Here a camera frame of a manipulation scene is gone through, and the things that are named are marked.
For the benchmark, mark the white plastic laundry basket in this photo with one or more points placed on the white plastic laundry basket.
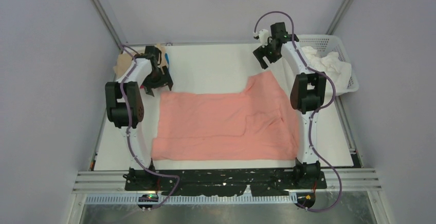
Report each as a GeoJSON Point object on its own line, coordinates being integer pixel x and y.
{"type": "Point", "coordinates": [326, 44]}

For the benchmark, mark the salmon pink t shirt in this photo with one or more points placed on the salmon pink t shirt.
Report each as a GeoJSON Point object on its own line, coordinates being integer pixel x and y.
{"type": "Point", "coordinates": [255, 124]}

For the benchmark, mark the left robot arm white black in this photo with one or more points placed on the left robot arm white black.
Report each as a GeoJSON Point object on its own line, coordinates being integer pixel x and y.
{"type": "Point", "coordinates": [125, 109]}

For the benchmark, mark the aluminium corner post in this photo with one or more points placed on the aluminium corner post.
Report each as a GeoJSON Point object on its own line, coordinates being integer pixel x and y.
{"type": "Point", "coordinates": [339, 15]}
{"type": "Point", "coordinates": [109, 20]}

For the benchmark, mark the white t shirt in basket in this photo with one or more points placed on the white t shirt in basket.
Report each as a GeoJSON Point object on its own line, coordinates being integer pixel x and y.
{"type": "Point", "coordinates": [338, 71]}

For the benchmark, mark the right aluminium corner post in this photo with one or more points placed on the right aluminium corner post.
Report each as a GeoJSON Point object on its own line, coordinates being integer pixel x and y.
{"type": "Point", "coordinates": [339, 15]}

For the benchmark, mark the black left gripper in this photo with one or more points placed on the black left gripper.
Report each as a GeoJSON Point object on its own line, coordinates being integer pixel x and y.
{"type": "Point", "coordinates": [149, 86]}

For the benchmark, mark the aluminium frame rail front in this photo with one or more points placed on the aluminium frame rail front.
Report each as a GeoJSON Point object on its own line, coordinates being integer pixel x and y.
{"type": "Point", "coordinates": [353, 179]}

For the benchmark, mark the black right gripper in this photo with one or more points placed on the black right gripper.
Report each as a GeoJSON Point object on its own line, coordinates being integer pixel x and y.
{"type": "Point", "coordinates": [260, 52]}

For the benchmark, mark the left aluminium corner post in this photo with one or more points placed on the left aluminium corner post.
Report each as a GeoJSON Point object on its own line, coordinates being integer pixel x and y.
{"type": "Point", "coordinates": [109, 20]}

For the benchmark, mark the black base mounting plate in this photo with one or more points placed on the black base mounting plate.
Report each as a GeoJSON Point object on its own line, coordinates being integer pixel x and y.
{"type": "Point", "coordinates": [222, 183]}

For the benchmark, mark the white slotted cable duct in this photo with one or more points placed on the white slotted cable duct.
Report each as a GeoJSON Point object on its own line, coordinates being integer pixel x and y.
{"type": "Point", "coordinates": [152, 199]}

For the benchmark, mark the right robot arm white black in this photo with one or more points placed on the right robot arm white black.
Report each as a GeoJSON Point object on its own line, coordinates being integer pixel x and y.
{"type": "Point", "coordinates": [306, 97]}

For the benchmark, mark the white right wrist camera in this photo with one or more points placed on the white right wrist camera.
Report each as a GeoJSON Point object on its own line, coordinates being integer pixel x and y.
{"type": "Point", "coordinates": [262, 36]}

